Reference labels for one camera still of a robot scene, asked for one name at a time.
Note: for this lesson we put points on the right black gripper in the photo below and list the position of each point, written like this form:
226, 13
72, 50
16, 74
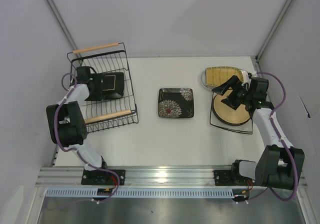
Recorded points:
238, 94

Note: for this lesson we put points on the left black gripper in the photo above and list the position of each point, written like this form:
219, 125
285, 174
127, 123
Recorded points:
99, 85

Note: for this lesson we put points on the woven fan-shaped plate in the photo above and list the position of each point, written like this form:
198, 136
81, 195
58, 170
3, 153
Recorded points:
216, 76

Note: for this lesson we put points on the dark blue round plate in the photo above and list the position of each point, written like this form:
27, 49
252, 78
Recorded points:
220, 120

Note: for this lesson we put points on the white square plate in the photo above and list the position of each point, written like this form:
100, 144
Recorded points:
225, 118

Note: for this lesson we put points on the black wire dish rack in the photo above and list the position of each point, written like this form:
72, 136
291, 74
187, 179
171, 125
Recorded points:
102, 115

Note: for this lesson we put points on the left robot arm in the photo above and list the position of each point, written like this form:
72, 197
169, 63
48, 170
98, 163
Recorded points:
66, 123

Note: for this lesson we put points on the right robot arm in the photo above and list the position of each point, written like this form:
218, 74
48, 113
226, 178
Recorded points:
280, 164

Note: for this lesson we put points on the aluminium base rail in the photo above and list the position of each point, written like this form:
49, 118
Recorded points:
135, 176

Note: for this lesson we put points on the white slotted cable duct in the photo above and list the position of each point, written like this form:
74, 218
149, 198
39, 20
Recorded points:
196, 193

